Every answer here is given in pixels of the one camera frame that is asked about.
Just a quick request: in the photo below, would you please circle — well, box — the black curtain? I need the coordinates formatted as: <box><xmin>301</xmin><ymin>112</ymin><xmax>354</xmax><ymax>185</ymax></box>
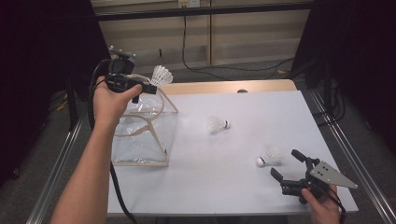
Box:
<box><xmin>292</xmin><ymin>0</ymin><xmax>396</xmax><ymax>153</ymax></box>
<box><xmin>0</xmin><ymin>0</ymin><xmax>116</xmax><ymax>188</ymax></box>

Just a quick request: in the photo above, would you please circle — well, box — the white wall power outlet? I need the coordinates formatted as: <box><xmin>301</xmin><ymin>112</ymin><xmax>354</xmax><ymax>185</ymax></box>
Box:
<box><xmin>177</xmin><ymin>0</ymin><xmax>201</xmax><ymax>8</ymax></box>

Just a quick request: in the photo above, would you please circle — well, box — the black wall cable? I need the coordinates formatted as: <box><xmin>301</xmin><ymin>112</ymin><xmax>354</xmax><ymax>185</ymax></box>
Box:
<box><xmin>181</xmin><ymin>15</ymin><xmax>295</xmax><ymax>81</ymax></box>

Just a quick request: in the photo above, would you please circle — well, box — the black horizontal bar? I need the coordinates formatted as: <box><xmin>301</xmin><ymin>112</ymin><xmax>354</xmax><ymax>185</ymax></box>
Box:
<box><xmin>92</xmin><ymin>2</ymin><xmax>314</xmax><ymax>22</ymax></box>

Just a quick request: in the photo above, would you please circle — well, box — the black metal stand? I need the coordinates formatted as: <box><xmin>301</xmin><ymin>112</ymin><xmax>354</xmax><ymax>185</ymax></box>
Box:
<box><xmin>66</xmin><ymin>74</ymin><xmax>78</xmax><ymax>132</ymax></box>

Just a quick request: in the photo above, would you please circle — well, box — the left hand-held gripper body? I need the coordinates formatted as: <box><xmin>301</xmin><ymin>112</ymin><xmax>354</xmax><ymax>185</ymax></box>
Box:
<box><xmin>104</xmin><ymin>45</ymin><xmax>148</xmax><ymax>94</ymax></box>

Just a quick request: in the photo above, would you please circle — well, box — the person's right hand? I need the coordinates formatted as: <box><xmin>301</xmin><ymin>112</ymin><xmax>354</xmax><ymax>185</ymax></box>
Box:
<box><xmin>300</xmin><ymin>184</ymin><xmax>342</xmax><ymax>224</ymax></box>

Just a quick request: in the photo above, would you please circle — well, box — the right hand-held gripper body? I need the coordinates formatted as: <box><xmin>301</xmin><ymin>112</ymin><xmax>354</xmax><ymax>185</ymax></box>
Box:
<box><xmin>279</xmin><ymin>157</ymin><xmax>359</xmax><ymax>205</ymax></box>

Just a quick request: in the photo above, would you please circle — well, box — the white table cover sheet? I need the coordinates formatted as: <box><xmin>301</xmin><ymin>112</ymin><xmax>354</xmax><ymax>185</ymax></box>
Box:
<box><xmin>106</xmin><ymin>90</ymin><xmax>359</xmax><ymax>217</ymax></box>

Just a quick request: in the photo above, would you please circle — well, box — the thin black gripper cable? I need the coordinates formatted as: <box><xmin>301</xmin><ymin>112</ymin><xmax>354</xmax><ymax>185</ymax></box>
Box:
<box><xmin>320</xmin><ymin>183</ymin><xmax>348</xmax><ymax>224</ymax></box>

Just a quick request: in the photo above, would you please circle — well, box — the clear plastic bag beige trim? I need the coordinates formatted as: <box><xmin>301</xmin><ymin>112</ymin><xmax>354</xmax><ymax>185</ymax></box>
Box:
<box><xmin>110</xmin><ymin>73</ymin><xmax>180</xmax><ymax>167</ymax></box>

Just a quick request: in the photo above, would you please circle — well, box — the person's left hand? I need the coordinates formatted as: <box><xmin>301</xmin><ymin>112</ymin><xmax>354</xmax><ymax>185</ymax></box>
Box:
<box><xmin>92</xmin><ymin>76</ymin><xmax>144</xmax><ymax>132</ymax></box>

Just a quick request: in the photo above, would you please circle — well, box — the metal frame rail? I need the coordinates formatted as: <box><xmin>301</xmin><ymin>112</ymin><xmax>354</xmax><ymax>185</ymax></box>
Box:
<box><xmin>26</xmin><ymin>118</ymin><xmax>83</xmax><ymax>224</ymax></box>
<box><xmin>309</xmin><ymin>90</ymin><xmax>396</xmax><ymax>224</ymax></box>

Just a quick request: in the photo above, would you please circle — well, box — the white feather shuttlecock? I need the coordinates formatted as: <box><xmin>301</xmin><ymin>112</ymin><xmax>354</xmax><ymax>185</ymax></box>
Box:
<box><xmin>149</xmin><ymin>64</ymin><xmax>175</xmax><ymax>88</ymax></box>
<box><xmin>255</xmin><ymin>146</ymin><xmax>285</xmax><ymax>168</ymax></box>
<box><xmin>207</xmin><ymin>115</ymin><xmax>232</xmax><ymax>135</ymax></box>

